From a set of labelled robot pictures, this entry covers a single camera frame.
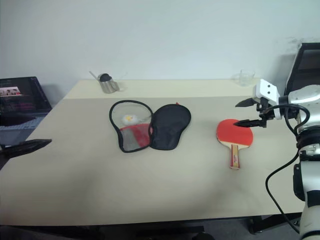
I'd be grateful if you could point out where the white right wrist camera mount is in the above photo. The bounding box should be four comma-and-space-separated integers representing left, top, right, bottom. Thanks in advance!
252, 78, 283, 120

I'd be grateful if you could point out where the red table tennis paddle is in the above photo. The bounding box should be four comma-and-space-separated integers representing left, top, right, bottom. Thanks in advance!
215, 118, 254, 170

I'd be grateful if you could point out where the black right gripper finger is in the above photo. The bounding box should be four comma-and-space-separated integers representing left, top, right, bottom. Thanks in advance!
234, 97, 258, 109
232, 119, 263, 129

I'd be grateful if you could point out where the black mesh chair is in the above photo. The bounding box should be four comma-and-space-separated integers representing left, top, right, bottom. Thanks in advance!
285, 42, 320, 99

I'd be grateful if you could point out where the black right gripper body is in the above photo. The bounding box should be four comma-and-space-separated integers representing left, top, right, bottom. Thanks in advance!
256, 97, 275, 128

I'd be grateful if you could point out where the black table frame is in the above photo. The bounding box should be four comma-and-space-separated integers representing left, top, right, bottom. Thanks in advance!
0, 211, 304, 237

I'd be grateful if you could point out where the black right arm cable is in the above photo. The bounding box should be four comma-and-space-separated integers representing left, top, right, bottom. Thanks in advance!
264, 103, 311, 235

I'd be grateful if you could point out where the open laptop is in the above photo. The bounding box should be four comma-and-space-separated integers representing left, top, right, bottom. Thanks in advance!
0, 76, 53, 116

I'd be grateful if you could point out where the thin metal stirrer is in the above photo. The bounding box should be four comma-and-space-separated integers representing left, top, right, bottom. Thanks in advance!
88, 70, 102, 81

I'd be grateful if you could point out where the black and red paddle case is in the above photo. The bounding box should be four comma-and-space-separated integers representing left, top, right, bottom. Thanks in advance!
108, 99, 192, 154

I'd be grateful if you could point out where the stainless steel cup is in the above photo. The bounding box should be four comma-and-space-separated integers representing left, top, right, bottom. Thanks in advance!
99, 77, 121, 94

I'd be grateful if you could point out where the clear glass cup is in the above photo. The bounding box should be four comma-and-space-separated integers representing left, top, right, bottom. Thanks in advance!
233, 69, 256, 88

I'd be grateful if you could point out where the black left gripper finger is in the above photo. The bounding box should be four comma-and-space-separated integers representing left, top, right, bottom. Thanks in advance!
0, 138, 53, 161

